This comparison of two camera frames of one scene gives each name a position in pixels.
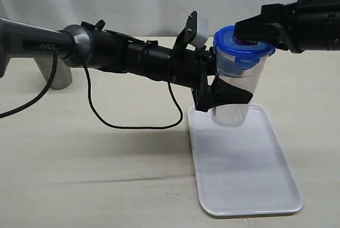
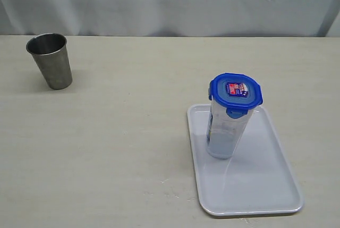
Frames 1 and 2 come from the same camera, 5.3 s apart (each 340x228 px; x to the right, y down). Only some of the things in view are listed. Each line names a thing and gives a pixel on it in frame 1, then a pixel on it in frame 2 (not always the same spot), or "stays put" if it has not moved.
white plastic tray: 242,170 stays put
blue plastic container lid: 247,56 to 236,93
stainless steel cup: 62,78 stays put
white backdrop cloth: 153,5 stays put
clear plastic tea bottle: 246,80 to 225,133
